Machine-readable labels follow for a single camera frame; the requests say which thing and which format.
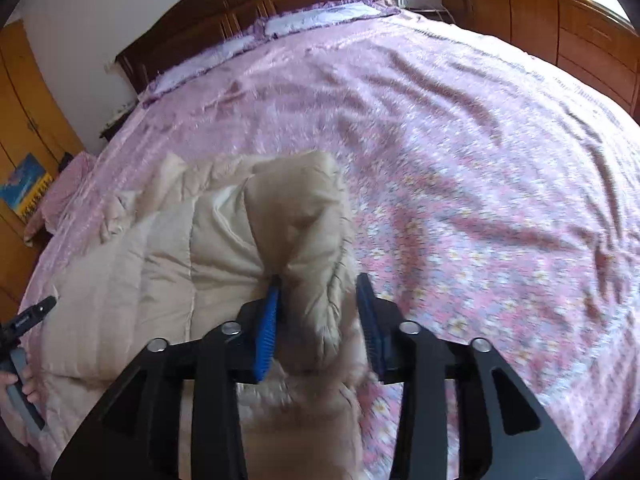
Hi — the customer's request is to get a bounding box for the beige quilted down coat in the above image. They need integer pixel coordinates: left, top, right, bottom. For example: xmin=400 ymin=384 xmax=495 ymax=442
xmin=38 ymin=151 xmax=367 ymax=479

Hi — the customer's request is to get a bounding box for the person's left hand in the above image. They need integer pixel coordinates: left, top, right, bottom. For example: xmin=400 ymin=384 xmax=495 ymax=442
xmin=0 ymin=365 xmax=39 ymax=404

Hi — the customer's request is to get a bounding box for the blue yellow painting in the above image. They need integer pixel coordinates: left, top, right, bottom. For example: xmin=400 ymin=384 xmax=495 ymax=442
xmin=1 ymin=154 xmax=53 ymax=223

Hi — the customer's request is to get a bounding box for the stool with pink cloth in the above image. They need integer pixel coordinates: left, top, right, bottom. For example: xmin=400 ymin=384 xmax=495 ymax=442
xmin=23 ymin=152 xmax=98 ymax=246

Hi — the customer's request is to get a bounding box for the yellow wooden wardrobe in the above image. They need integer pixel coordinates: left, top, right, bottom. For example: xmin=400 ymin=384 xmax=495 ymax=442
xmin=1 ymin=20 xmax=84 ymax=320

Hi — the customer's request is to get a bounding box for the pink floral bedspread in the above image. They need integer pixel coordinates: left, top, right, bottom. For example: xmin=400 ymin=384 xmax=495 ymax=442
xmin=25 ymin=11 xmax=639 ymax=479

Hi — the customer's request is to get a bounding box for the dark wooden nightstand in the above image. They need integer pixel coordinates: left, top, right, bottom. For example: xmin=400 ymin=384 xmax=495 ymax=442
xmin=99 ymin=102 xmax=137 ymax=142

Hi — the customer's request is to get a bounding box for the left purple ruffled pillow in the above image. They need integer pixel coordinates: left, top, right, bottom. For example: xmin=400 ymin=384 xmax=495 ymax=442
xmin=139 ymin=34 xmax=265 ymax=105

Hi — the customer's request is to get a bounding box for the purple ruffled pillow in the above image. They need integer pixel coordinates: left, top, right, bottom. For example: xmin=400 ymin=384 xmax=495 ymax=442
xmin=139 ymin=34 xmax=265 ymax=105
xmin=259 ymin=1 xmax=399 ymax=39

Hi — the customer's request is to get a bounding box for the dark wooden headboard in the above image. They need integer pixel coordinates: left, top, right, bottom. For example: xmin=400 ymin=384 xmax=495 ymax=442
xmin=113 ymin=0 xmax=394 ymax=97

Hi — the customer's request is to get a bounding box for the brown wooden dresser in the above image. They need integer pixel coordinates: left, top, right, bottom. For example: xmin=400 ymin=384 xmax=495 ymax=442
xmin=442 ymin=0 xmax=639 ymax=119

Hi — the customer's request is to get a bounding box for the right purple ruffled pillow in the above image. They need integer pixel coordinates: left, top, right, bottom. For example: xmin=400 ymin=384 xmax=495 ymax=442
xmin=259 ymin=1 xmax=399 ymax=39

